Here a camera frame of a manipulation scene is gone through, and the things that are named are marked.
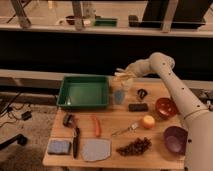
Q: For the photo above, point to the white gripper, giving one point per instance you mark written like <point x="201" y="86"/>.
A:
<point x="133" y="70"/>

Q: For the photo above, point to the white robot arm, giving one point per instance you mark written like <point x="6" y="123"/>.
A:
<point x="198" y="118"/>

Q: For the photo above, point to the blue translucent plastic cup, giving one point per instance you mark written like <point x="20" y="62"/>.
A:
<point x="119" y="96"/>

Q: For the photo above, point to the black binder clip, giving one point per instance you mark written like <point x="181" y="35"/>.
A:
<point x="141" y="94"/>

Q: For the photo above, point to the black rectangular block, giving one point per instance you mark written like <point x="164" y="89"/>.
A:
<point x="138" y="107"/>

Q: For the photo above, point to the red wooden bowl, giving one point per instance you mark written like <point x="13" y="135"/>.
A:
<point x="165" y="108"/>

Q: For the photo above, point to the orange apple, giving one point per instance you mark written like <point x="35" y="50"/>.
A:
<point x="148" y="122"/>

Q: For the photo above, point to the silver fork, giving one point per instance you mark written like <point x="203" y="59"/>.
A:
<point x="130" y="128"/>

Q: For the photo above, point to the green box on shelf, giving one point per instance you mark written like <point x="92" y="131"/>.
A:
<point x="108" y="22"/>

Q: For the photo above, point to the wooden board table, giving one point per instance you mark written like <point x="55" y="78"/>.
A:
<point x="117" y="117"/>

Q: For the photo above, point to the green plastic tray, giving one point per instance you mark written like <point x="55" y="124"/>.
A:
<point x="84" y="92"/>

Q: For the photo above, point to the orange carrot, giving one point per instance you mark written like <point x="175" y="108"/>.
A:
<point x="97" y="127"/>

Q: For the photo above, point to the dark grape bunch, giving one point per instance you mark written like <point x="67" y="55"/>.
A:
<point x="135" y="148"/>

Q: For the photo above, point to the purple bowl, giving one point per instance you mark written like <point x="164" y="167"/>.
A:
<point x="175" y="139"/>

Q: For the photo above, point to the dark red background bowl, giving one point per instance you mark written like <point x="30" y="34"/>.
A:
<point x="70" y="20"/>

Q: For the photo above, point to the black brush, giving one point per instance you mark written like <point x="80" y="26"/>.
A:
<point x="69" y="121"/>

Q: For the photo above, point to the grey blue cloth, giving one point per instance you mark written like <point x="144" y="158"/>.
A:
<point x="96" y="149"/>

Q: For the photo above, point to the blue sponge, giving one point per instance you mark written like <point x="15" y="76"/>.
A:
<point x="58" y="147"/>

